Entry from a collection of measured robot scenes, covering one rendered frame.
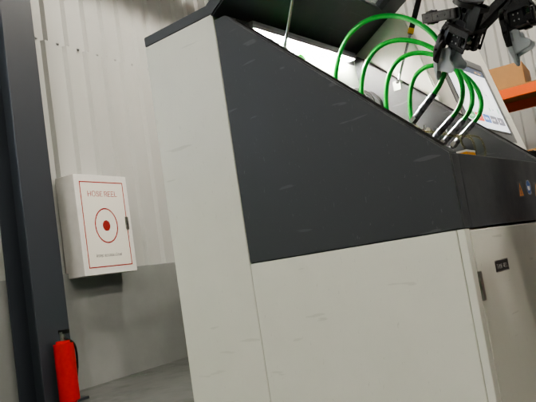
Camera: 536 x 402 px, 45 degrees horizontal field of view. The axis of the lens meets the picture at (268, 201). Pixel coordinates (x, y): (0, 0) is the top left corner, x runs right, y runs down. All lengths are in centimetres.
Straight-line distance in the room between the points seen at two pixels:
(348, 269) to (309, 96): 42
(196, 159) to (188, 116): 13
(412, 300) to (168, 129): 86
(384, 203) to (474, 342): 34
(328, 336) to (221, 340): 35
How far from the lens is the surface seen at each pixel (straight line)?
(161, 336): 669
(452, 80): 236
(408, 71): 223
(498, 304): 147
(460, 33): 164
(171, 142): 187
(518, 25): 184
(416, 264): 141
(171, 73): 189
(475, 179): 147
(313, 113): 155
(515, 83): 716
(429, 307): 141
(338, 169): 150
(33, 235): 522
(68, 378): 511
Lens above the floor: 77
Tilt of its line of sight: 6 degrees up
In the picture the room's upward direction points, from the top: 9 degrees counter-clockwise
